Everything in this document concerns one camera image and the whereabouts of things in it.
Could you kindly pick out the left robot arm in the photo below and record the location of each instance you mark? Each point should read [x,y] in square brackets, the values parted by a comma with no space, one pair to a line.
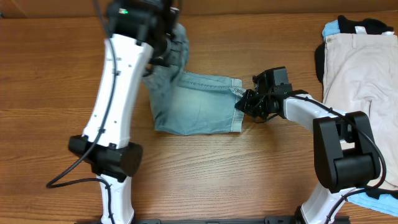
[141,39]

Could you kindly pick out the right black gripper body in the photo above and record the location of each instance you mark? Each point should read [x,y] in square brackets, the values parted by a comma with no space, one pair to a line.
[257,106]

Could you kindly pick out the beige pink shorts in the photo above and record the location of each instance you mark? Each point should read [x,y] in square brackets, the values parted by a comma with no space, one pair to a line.
[363,102]

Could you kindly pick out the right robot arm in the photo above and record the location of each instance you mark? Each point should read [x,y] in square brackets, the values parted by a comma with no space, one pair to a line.
[346,159]

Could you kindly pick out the black garment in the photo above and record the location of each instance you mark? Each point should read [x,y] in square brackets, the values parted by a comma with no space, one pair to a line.
[320,62]

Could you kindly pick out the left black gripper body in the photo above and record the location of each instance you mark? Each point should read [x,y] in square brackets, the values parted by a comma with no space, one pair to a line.
[158,58]

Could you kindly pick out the light blue denim shorts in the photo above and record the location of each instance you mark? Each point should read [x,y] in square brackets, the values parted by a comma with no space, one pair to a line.
[186,103]

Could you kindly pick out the light blue garment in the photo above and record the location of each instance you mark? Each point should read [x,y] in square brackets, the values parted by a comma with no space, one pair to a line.
[370,202]

